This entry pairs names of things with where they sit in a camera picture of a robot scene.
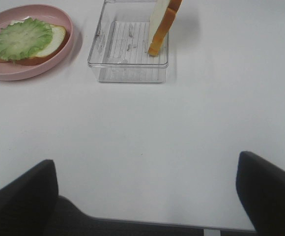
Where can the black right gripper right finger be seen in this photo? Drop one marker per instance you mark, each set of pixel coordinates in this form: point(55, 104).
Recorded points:
point(260, 186)

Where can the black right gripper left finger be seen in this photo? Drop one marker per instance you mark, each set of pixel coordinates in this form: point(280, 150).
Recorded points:
point(27, 203)

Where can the green lettuce leaf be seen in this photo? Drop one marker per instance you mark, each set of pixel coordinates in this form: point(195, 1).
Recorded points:
point(23, 40)

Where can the bread slice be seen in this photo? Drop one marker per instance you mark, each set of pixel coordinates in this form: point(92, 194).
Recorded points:
point(161, 20)
point(60, 36)

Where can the clear right plastic tray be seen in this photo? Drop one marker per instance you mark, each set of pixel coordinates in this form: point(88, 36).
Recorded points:
point(119, 52)

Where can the pink round plate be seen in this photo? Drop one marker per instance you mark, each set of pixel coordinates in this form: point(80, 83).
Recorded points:
point(49, 14)

